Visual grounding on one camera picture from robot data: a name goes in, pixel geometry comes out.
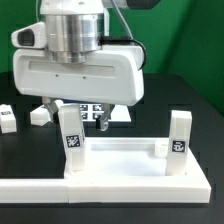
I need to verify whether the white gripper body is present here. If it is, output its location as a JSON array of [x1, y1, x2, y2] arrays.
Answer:
[[13, 45, 144, 106]]

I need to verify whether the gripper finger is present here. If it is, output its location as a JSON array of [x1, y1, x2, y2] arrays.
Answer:
[[96, 103, 115, 131], [42, 97, 62, 115]]

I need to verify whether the white desk top tray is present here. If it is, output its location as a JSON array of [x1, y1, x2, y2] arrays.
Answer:
[[64, 137, 200, 179]]

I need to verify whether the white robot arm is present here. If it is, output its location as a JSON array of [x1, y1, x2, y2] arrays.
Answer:
[[11, 0, 161, 131]]

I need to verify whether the fiducial marker plate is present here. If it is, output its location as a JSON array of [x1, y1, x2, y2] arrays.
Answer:
[[80, 103, 131, 122]]

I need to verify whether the white L-shaped corner guide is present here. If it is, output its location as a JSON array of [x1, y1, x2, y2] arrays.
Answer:
[[0, 142, 212, 204]]

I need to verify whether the black cable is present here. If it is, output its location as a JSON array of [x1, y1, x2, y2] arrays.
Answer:
[[99, 35, 148, 71]]

